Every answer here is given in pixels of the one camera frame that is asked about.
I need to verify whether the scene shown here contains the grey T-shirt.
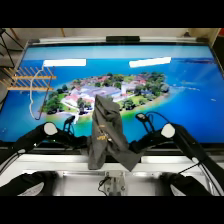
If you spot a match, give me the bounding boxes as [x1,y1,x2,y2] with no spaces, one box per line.
[86,94,143,172]

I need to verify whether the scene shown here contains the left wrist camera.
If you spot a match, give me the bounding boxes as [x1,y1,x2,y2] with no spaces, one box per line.
[62,114,77,135]

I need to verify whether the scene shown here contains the black cable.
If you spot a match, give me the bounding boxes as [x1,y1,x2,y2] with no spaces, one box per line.
[97,175,113,197]

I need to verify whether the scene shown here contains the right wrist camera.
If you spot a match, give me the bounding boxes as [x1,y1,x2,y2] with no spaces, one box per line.
[134,112,156,134]

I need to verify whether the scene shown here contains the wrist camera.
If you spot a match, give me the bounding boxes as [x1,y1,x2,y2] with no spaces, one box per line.
[62,114,77,135]
[134,112,156,134]

